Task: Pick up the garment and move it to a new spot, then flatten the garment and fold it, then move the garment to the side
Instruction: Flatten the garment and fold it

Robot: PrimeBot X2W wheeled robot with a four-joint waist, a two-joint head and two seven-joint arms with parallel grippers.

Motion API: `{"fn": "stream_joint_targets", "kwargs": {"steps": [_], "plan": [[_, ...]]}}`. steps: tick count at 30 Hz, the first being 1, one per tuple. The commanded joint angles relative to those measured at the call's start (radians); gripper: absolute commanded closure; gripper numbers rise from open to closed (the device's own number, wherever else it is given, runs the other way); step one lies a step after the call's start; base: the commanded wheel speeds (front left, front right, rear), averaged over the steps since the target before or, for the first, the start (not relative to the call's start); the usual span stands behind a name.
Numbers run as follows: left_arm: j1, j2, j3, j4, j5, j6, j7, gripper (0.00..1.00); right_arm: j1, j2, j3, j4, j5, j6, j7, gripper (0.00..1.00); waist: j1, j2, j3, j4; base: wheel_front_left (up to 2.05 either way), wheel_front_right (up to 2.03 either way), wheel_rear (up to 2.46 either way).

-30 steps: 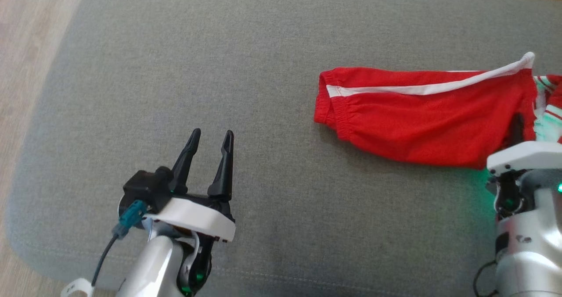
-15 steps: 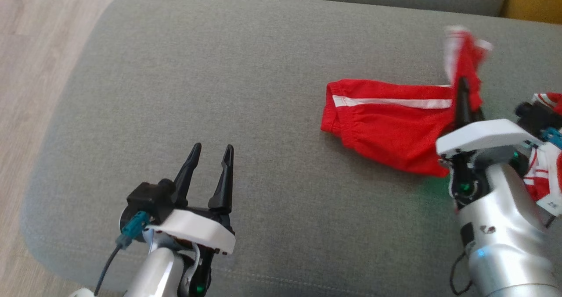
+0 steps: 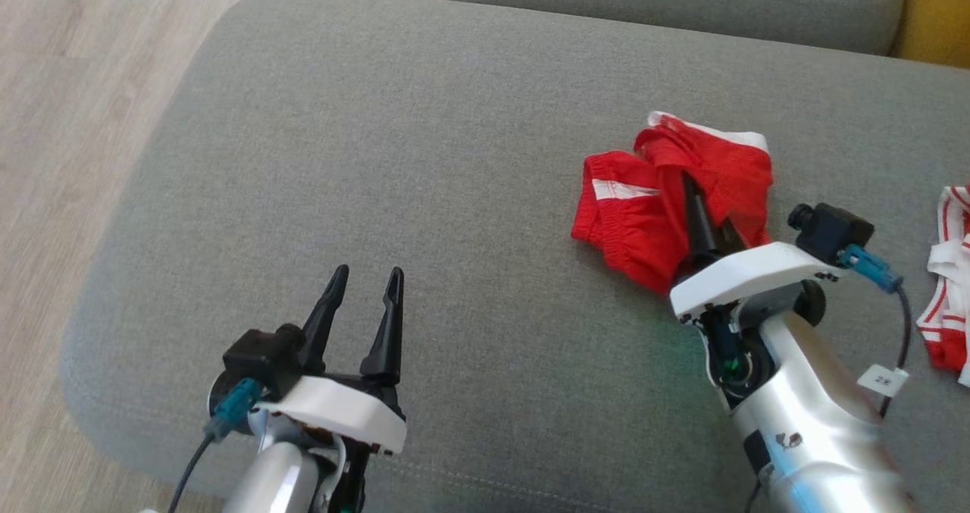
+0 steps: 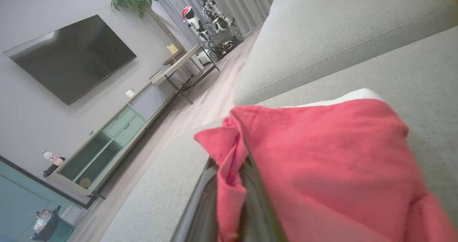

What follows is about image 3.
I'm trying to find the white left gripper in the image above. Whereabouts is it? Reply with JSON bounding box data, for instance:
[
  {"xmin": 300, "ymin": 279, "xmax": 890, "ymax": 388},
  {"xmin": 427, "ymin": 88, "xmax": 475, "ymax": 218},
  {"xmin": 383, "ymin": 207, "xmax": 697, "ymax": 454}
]
[{"xmin": 249, "ymin": 264, "xmax": 408, "ymax": 455}]

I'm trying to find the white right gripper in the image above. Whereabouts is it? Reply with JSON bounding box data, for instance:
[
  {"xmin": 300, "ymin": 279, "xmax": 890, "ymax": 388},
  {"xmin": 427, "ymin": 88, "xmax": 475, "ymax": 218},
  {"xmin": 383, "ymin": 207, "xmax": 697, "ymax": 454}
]
[{"xmin": 669, "ymin": 172, "xmax": 843, "ymax": 324}]

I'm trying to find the red mesh shorts white trim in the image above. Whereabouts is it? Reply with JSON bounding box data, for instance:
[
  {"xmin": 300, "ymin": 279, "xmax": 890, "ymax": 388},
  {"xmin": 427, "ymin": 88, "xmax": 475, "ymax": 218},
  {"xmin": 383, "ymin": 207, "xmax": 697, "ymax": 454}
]
[{"xmin": 571, "ymin": 111, "xmax": 775, "ymax": 296}]

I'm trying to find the red white striped jersey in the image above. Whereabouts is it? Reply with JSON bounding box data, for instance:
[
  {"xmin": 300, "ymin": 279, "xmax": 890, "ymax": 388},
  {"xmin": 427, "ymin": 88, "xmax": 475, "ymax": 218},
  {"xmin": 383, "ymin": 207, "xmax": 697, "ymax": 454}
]
[{"xmin": 915, "ymin": 184, "xmax": 970, "ymax": 387}]

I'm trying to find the grey sofa seat cushion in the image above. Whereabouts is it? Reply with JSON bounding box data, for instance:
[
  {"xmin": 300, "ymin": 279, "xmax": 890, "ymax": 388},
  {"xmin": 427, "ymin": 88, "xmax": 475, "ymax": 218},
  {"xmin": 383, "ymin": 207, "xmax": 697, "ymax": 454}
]
[{"xmin": 61, "ymin": 0, "xmax": 970, "ymax": 513}]

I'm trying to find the grey sofa back cushion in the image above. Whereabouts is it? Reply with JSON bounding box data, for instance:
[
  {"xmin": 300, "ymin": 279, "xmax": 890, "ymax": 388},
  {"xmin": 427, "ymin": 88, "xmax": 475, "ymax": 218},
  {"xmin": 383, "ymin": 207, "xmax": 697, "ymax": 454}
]
[{"xmin": 442, "ymin": 0, "xmax": 907, "ymax": 56}]

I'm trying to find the blue left camera connector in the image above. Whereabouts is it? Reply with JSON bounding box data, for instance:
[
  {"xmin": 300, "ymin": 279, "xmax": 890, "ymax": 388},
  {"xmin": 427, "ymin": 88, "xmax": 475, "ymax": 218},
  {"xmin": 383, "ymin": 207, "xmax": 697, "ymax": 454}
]
[{"xmin": 203, "ymin": 378, "xmax": 262, "ymax": 443}]

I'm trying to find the blue camera connector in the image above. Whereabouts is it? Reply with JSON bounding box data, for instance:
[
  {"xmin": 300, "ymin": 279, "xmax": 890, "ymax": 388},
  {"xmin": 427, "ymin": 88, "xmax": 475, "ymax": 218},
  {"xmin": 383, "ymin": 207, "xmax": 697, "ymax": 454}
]
[
  {"xmin": 840, "ymin": 244, "xmax": 905, "ymax": 294},
  {"xmin": 203, "ymin": 378, "xmax": 262, "ymax": 443}
]

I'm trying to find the blue right camera connector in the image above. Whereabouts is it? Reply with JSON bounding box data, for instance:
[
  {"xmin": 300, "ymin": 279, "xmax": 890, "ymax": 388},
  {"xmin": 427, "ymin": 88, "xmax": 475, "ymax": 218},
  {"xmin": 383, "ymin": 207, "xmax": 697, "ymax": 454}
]
[{"xmin": 840, "ymin": 244, "xmax": 905, "ymax": 294}]

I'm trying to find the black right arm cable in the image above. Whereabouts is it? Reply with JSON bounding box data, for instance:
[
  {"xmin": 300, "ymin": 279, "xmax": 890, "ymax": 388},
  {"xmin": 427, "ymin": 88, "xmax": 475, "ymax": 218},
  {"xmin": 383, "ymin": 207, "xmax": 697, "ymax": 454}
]
[{"xmin": 878, "ymin": 286, "xmax": 913, "ymax": 420}]

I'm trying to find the white paper cable label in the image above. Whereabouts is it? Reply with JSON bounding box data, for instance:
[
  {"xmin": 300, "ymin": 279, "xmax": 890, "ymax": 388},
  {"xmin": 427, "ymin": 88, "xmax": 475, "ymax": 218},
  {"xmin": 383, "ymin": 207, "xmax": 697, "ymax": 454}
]
[{"xmin": 856, "ymin": 364, "xmax": 909, "ymax": 397}]

